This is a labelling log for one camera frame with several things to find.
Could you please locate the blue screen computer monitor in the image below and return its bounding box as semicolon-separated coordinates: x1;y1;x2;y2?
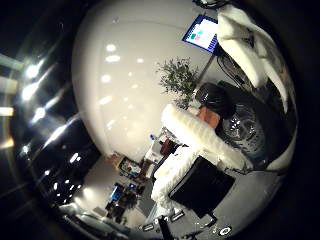
181;14;220;54

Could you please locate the person with black hair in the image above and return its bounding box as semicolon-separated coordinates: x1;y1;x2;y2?
194;82;236;130

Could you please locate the colourful shelf box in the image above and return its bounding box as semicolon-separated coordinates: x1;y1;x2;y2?
117;155;144;178

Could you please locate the small blue box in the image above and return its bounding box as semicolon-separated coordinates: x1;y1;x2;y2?
109;183;125;203

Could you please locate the green leafy potted plant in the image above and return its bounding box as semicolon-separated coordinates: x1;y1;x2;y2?
156;57;202;111

